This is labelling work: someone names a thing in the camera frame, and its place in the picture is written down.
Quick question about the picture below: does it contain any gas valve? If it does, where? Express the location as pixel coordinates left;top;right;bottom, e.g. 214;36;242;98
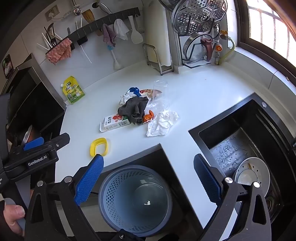
214;30;229;65

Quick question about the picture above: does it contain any window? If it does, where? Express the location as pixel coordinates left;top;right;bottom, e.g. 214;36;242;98
236;0;296;70

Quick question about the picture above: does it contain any white bottle brush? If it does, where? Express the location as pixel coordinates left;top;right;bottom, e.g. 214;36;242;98
107;44;122;70

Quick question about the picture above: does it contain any person's left hand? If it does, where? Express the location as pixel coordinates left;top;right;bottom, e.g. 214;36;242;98
3;203;26;236

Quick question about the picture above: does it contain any perforated steel steamer tray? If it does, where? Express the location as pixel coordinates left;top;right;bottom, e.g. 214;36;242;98
171;0;228;35

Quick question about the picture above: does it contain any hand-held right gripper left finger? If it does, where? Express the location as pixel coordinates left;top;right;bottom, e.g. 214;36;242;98
24;153;104;241

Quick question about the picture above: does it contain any purple cloth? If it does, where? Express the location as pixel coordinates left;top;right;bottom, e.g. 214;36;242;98
102;24;116;48

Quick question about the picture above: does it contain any white bowl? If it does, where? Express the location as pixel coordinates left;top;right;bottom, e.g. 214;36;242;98
235;157;270;202

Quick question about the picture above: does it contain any white wall socket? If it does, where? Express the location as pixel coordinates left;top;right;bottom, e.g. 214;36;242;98
44;6;59;22

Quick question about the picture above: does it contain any white cloth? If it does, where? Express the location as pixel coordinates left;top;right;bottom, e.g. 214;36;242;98
114;19;130;41

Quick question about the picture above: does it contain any dark grey cloth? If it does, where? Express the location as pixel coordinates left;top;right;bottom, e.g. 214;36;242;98
117;96;149;126

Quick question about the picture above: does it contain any black wire lid rack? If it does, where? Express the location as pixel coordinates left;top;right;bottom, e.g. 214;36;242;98
171;9;222;69

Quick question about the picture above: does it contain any yellow spouted seasoning pouch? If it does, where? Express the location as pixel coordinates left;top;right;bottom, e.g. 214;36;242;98
60;76;85;105

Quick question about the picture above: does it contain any stainless steel pot lid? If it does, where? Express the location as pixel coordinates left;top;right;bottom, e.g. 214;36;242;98
159;0;185;11

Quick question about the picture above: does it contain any wooden spatula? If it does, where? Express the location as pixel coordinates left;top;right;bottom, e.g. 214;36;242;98
82;9;93;24

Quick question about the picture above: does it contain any metal cooking pot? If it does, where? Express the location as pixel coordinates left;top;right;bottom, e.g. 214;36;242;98
22;125;42;145

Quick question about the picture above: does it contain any crumpled white plastic bag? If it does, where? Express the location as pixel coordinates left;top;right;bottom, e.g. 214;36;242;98
146;110;179;137

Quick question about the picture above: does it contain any brown printed snack wrapper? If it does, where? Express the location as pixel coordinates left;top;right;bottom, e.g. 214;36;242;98
139;88;163;100

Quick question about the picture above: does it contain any orange plastic wrapper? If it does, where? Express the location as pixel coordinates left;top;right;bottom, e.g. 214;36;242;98
142;110;155;124

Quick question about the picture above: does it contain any pot lid with brown handle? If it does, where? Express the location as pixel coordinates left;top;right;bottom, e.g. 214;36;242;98
183;32;219;63

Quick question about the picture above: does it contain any yellow gas hose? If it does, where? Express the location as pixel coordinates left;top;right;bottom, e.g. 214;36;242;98
217;38;236;65

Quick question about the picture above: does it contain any white rice paddle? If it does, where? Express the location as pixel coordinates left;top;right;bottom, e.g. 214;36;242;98
128;16;142;44

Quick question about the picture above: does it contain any dark grey wall rail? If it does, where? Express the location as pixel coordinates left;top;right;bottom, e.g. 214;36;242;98
46;7;140;56

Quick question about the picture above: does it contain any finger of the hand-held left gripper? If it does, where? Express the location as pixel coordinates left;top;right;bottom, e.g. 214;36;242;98
43;133;70;152
10;137;45;154

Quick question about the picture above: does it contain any clear plastic cup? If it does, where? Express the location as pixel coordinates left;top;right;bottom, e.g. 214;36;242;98
151;80;170;109

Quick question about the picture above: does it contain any small white dish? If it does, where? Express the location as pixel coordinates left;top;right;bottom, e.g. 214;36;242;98
235;169;258;186

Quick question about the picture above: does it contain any pink dish cloth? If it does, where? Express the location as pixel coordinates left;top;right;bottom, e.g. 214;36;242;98
46;38;73;65

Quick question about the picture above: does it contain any white milk carton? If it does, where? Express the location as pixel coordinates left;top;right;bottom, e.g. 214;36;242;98
100;114;130;132

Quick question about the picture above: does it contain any black kitchen sink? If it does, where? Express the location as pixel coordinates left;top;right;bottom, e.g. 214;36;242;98
188;93;296;232

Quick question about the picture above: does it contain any grey mesh waste basket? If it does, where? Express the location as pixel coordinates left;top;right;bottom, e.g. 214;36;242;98
98;165;173;237

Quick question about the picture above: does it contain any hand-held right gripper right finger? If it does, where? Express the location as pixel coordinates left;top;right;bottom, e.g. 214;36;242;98
194;153;272;241

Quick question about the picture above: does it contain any metal cutting board rack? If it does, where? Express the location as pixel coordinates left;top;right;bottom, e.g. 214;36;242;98
142;44;174;76

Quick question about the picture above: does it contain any yellow plastic ring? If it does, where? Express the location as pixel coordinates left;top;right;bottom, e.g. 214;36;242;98
90;138;109;156

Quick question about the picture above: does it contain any black range hood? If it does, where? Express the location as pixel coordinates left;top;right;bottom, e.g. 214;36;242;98
0;53;67;130

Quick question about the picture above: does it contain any bundle of cutlery and chopsticks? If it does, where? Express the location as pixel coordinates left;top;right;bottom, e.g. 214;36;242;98
37;22;63;50

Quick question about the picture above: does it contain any white cutting board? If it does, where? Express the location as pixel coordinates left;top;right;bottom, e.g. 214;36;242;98
142;0;173;67

